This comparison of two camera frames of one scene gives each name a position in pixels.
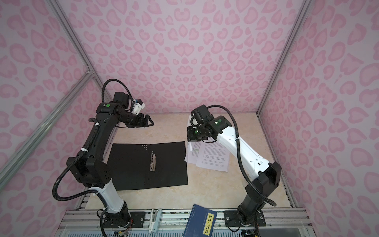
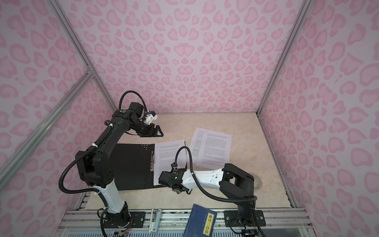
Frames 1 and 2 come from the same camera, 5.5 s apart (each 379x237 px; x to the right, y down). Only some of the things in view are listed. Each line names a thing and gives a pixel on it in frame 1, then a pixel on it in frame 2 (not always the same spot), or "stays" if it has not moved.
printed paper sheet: [214, 156] stays
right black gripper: [190, 136] -> [173, 189]
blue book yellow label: [201, 223] stays
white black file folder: [131, 164] stays
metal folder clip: [153, 166] stays
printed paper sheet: [194, 121] -> [165, 154]
